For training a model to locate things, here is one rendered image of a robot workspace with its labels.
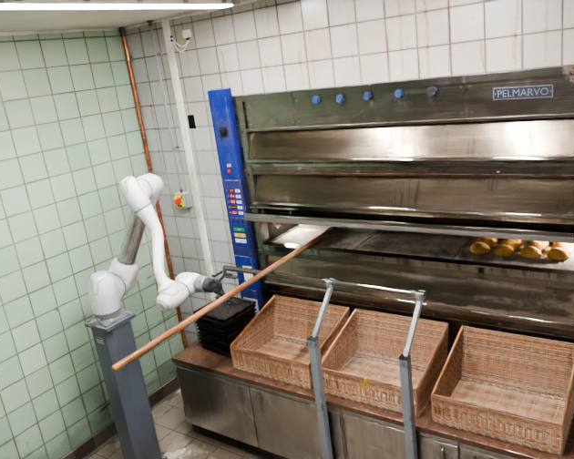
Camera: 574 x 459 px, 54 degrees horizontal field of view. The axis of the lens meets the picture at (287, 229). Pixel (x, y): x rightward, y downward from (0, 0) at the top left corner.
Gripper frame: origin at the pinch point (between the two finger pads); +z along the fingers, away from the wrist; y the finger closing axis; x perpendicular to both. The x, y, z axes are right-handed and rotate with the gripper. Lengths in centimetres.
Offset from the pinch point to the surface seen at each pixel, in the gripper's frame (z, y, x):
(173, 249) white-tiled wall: -115, 11, -65
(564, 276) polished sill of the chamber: 140, 2, -65
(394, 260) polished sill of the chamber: 57, 2, -65
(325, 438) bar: 39, 80, -5
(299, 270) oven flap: -7, 16, -66
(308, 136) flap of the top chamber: 10, -66, -67
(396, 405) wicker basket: 76, 57, -15
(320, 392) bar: 40, 53, -5
